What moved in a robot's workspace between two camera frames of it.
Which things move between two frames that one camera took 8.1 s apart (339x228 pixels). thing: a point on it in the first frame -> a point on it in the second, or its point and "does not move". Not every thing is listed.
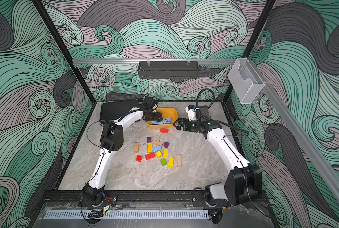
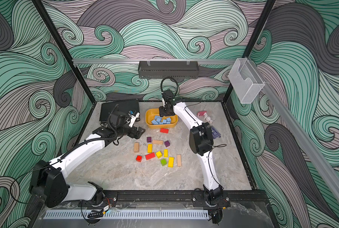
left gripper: [158, 117] -> [138, 134]
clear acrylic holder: [247, 83] does not move
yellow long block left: [149, 148] does not move
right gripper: [186, 122] -> [162, 112]
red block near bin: [164, 130] does not move
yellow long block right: [171, 162] does not move
